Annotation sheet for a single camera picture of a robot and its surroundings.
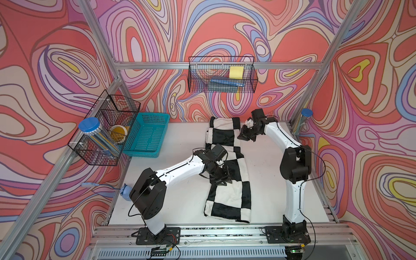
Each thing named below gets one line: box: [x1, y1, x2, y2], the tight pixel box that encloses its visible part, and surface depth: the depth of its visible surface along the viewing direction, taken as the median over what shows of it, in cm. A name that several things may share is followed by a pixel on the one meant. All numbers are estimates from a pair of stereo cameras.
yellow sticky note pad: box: [229, 66, 244, 80], surface depth 91 cm
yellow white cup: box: [109, 124, 128, 145], surface depth 78 cm
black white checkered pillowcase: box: [203, 116, 252, 224], surface depth 88 cm
